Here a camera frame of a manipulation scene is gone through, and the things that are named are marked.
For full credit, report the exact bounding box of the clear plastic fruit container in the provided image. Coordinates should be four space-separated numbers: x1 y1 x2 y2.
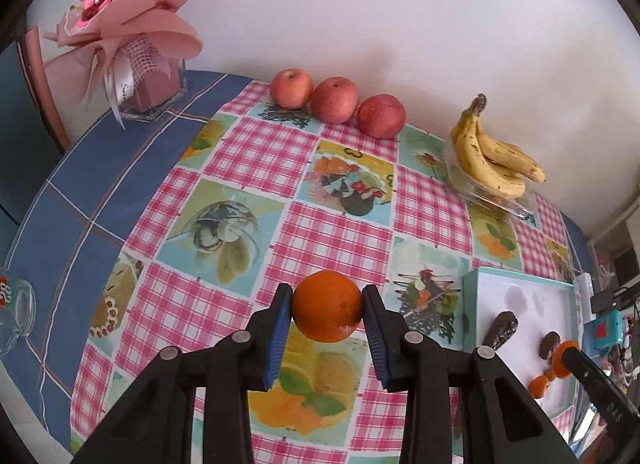
442 140 538 219

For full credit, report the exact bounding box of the pink chair back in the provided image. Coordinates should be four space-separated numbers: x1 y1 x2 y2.
16 26 70 154

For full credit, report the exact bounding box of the pink checkered fruit tablecloth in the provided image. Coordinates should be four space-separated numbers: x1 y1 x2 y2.
70 81 572 450

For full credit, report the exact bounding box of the blue plaid tablecloth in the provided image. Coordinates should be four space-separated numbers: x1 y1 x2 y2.
3 70 250 451

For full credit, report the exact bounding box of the right red apple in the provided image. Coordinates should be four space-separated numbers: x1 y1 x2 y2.
357 94 407 140

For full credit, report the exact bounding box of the white tray teal rim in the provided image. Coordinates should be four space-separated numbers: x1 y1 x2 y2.
462 267 579 386

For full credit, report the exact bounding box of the large orange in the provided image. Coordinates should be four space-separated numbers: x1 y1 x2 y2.
292 270 362 343

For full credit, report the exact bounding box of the small tan round fruit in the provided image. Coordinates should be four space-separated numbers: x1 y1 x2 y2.
544 366 555 382

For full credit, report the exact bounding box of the teal box red label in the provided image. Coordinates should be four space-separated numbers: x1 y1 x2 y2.
585 310 624 351

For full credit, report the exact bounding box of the glass vase pink filler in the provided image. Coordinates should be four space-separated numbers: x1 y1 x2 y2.
113 34 188 123

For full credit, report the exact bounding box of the middle red apple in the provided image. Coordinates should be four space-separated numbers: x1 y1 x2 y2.
310 77 359 125

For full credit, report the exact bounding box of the pink wrapped flower bouquet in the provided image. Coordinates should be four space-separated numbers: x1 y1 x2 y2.
44 0 203 124

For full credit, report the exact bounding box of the yellow banana bunch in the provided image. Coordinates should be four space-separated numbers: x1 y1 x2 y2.
449 93 547 201

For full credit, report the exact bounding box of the small orange tangerine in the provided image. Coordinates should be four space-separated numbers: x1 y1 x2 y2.
551 340 579 380

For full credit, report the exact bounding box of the dark avocado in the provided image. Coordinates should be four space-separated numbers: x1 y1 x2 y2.
482 310 518 351
538 331 561 361

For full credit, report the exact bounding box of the left red apple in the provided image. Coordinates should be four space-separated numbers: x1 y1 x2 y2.
269 68 314 109

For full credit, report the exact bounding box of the red apple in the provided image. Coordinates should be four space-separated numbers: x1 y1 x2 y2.
310 77 359 125
269 68 314 109
357 94 407 140

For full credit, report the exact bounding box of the clear glass mug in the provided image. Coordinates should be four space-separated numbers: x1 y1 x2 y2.
0 268 37 358

